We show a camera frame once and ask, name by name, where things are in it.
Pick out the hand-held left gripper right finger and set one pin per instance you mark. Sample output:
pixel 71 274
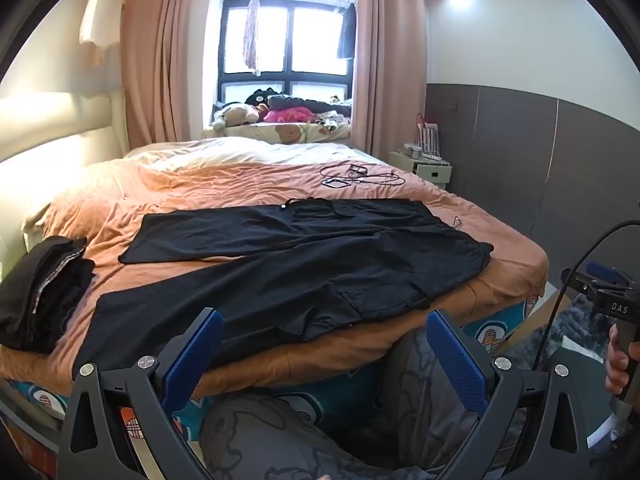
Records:
pixel 457 360

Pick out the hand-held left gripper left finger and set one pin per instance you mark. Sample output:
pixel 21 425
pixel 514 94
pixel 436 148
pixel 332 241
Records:
pixel 192 355

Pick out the black pants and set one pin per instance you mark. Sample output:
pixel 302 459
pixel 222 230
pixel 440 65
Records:
pixel 300 270

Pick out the person's right hand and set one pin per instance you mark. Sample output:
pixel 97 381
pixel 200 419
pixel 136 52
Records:
pixel 616 362

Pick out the grey fluffy rug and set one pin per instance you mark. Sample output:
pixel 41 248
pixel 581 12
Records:
pixel 575 325

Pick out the blue printed mattress sheet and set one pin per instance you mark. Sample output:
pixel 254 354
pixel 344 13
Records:
pixel 500 320

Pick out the cardboard box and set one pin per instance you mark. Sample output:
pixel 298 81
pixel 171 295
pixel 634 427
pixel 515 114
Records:
pixel 545 310

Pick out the person's grey patterned trousers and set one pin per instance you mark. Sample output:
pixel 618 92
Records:
pixel 260 440

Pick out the stack of folded dark clothes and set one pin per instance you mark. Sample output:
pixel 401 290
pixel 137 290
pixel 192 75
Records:
pixel 45 290

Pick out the bed with orange sheet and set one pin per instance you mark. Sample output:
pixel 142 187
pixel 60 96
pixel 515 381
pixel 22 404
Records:
pixel 200 180

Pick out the white nightstand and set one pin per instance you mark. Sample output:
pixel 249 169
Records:
pixel 430 172

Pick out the white power strip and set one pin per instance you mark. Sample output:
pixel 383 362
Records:
pixel 436 159

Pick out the cream duvet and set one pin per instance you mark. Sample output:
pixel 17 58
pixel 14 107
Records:
pixel 250 152

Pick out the striped gift bag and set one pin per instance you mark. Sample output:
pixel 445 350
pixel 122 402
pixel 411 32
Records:
pixel 427 135

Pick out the bear print cushion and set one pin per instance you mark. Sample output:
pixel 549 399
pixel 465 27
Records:
pixel 290 132

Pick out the white plush bear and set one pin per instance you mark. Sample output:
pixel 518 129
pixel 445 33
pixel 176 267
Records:
pixel 232 115

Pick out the pink cloth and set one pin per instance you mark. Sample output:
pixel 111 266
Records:
pixel 285 116

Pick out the black plush toy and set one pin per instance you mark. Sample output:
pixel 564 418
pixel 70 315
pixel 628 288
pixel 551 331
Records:
pixel 262 96

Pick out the white padded headboard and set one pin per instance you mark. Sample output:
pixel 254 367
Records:
pixel 50 125

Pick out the dark grey cloth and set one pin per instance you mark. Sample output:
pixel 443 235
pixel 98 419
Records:
pixel 315 105

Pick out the pink curtain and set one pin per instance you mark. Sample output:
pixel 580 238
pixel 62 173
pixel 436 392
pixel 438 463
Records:
pixel 160 60
pixel 385 60

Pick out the black framed window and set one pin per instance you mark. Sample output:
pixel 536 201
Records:
pixel 287 45

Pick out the floral hanging garment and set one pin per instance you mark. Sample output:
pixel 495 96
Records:
pixel 252 35

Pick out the dark hanging garment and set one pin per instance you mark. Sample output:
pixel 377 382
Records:
pixel 346 35

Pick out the white hanging cloth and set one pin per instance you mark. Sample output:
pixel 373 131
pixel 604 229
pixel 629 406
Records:
pixel 102 10

